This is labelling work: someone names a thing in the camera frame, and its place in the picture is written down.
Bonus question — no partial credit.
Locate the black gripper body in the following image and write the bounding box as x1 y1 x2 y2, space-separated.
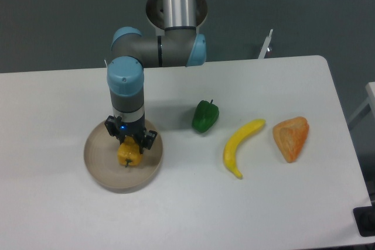
113 115 145 142

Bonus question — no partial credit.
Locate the yellow bell pepper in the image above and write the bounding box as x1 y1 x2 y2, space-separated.
117 136 142 167

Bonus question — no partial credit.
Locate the yellow banana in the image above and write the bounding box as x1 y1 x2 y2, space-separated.
223 119 266 179

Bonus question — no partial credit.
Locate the orange papaya slice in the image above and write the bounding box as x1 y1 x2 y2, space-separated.
272 117 309 163

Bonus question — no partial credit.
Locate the white frame bar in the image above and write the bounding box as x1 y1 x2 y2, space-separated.
258 29 273 59

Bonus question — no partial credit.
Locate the white furniture at right edge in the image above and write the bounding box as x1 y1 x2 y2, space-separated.
347 81 374 131

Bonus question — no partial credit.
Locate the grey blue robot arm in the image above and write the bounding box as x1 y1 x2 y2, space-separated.
105 0 206 153

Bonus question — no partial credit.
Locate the green bell pepper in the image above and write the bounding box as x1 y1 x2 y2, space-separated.
192 100 220 133

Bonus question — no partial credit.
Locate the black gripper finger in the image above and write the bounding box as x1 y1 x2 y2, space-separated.
104 115 124 144
135 128 158 154

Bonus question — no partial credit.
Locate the black device at table edge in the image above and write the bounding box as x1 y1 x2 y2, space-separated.
353 206 374 237

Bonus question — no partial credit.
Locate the beige round plate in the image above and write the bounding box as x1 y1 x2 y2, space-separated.
84 121 163 193

